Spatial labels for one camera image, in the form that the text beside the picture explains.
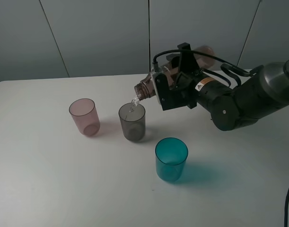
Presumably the translucent pink plastic cup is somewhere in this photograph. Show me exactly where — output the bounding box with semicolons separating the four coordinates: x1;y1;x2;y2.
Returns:
69;98;100;137

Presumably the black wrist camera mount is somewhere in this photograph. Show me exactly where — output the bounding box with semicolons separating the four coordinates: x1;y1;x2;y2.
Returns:
151;43;200;111

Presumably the translucent grey plastic cup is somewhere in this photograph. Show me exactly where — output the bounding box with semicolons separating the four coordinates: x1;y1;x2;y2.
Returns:
118;103;146;142

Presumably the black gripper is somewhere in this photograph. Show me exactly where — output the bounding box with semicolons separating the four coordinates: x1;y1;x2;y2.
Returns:
166;53;203;109

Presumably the translucent brown plastic bottle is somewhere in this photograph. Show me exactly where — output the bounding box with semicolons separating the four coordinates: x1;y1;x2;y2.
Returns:
134;45;215;100

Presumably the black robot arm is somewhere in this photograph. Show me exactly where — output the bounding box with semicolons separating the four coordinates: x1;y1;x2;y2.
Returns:
162;60;289;131

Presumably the translucent teal plastic cup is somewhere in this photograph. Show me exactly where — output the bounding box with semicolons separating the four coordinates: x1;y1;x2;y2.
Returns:
155;137;189;182

